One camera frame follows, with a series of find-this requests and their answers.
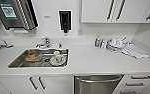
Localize stainless steel dishwasher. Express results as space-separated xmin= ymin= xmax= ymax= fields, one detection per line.
xmin=74 ymin=74 xmax=124 ymax=94

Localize white cup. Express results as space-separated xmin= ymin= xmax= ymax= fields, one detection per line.
xmin=51 ymin=50 xmax=67 ymax=66

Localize blue dish soap bottle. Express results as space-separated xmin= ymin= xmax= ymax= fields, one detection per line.
xmin=94 ymin=35 xmax=102 ymax=48

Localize small clear glass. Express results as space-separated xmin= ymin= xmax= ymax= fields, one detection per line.
xmin=100 ymin=39 xmax=107 ymax=50

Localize chrome sink faucet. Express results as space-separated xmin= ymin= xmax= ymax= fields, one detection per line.
xmin=35 ymin=36 xmax=52 ymax=50

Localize steel kitchen sink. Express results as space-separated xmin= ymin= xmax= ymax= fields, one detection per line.
xmin=7 ymin=47 xmax=70 ymax=69

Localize stack of white dishes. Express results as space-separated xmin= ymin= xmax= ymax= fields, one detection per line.
xmin=105 ymin=36 xmax=127 ymax=54

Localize orange bowl in sink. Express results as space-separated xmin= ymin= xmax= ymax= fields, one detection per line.
xmin=25 ymin=51 xmax=42 ymax=63

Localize white dish cloth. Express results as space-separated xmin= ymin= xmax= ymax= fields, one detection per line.
xmin=120 ymin=43 xmax=149 ymax=60

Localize steel paper towel dispenser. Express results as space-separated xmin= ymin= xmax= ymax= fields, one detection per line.
xmin=0 ymin=0 xmax=39 ymax=32

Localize white wall outlet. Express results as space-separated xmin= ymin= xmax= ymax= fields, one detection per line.
xmin=78 ymin=29 xmax=83 ymax=36

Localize black wall soap dispenser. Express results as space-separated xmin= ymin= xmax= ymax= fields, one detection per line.
xmin=58 ymin=9 xmax=72 ymax=34

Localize white wall cabinet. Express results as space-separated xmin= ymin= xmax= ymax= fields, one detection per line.
xmin=80 ymin=0 xmax=150 ymax=24

